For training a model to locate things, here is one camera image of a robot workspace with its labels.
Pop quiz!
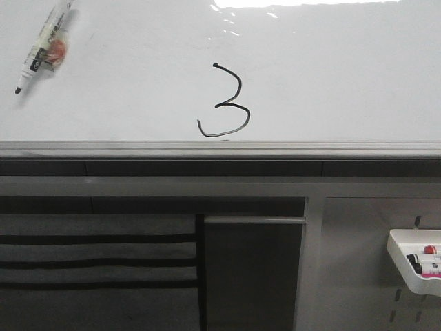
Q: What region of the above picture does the black-capped marker in tray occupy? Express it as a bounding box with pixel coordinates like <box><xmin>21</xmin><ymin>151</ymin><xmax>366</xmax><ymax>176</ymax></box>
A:
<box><xmin>407</xmin><ymin>254</ymin><xmax>440</xmax><ymax>275</ymax></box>

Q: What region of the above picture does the grey black-striped fabric organizer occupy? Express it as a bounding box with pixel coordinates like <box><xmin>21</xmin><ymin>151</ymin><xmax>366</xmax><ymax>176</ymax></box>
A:
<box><xmin>1</xmin><ymin>214</ymin><xmax>207</xmax><ymax>330</ymax></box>

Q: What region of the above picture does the grey pegboard panel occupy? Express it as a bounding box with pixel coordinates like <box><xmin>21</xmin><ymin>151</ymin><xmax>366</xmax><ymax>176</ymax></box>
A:
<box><xmin>310</xmin><ymin>198</ymin><xmax>440</xmax><ymax>330</ymax></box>

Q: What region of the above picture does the white plastic marker tray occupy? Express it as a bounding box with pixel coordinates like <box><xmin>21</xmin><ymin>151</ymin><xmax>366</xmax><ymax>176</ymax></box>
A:
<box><xmin>387</xmin><ymin>229</ymin><xmax>440</xmax><ymax>297</ymax></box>

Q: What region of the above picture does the pink marker in tray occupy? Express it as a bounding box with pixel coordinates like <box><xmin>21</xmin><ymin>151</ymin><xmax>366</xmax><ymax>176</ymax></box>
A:
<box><xmin>421</xmin><ymin>270</ymin><xmax>441</xmax><ymax>278</ymax></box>

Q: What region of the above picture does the dark grey cabinet panel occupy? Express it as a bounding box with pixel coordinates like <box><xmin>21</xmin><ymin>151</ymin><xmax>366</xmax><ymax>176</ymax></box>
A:
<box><xmin>205</xmin><ymin>216</ymin><xmax>304</xmax><ymax>330</ymax></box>

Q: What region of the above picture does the white black-tipped whiteboard marker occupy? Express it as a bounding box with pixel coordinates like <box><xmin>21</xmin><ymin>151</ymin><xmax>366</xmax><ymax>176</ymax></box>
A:
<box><xmin>14</xmin><ymin>1</ymin><xmax>74</xmax><ymax>94</ymax></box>

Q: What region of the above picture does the white whiteboard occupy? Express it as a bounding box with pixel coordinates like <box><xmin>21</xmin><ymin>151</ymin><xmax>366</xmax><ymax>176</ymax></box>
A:
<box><xmin>1</xmin><ymin>1</ymin><xmax>440</xmax><ymax>159</ymax></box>

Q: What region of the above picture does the red-capped marker in tray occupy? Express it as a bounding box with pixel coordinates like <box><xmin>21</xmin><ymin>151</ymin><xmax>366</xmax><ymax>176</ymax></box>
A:
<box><xmin>423</xmin><ymin>245</ymin><xmax>440</xmax><ymax>254</ymax></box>

